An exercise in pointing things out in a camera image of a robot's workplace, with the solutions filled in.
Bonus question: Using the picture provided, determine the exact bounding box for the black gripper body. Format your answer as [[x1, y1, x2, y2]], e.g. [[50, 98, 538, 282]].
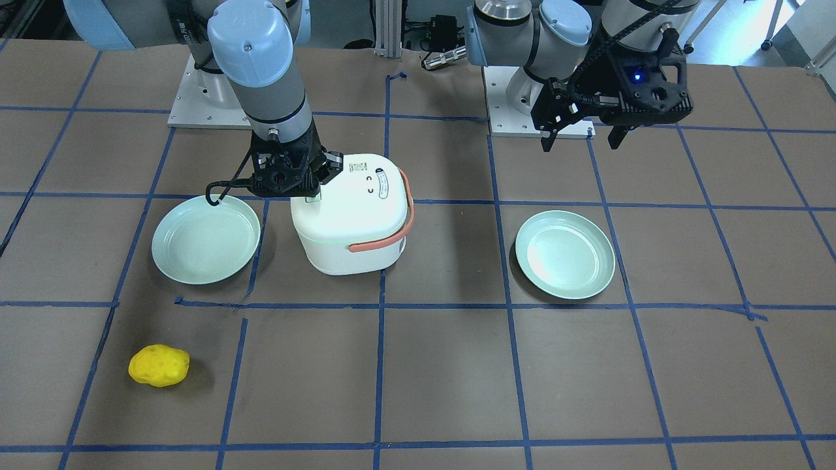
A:
[[248, 134, 327, 198], [530, 50, 693, 128]]

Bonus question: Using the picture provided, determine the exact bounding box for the white rice cooker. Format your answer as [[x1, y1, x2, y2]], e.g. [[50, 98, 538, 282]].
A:
[[290, 153, 415, 275]]

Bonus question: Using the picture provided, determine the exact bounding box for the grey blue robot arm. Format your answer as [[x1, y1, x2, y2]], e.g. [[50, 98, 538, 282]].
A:
[[465, 1, 698, 151], [63, 1, 343, 198]]

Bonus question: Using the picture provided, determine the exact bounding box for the light green plate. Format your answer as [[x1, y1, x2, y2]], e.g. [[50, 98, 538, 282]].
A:
[[150, 196, 262, 285], [515, 210, 616, 300]]

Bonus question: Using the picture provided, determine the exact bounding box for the silver metal connector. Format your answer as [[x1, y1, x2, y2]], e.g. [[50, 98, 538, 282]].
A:
[[421, 46, 468, 72]]

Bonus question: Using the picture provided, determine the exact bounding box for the black power adapter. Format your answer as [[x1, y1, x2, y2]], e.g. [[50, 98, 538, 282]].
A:
[[428, 14, 460, 52]]

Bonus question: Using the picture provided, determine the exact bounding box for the yellow toy potato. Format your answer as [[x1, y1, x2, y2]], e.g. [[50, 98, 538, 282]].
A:
[[127, 344, 190, 388]]

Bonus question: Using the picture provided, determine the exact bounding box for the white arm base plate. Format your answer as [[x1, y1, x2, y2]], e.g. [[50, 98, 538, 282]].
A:
[[167, 56, 251, 130], [482, 65, 596, 139]]

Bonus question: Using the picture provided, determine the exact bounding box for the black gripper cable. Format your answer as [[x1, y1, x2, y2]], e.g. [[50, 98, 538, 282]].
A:
[[205, 149, 257, 207]]

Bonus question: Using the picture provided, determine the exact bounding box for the aluminium frame post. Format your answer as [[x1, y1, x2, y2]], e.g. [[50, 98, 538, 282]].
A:
[[371, 1, 406, 60]]

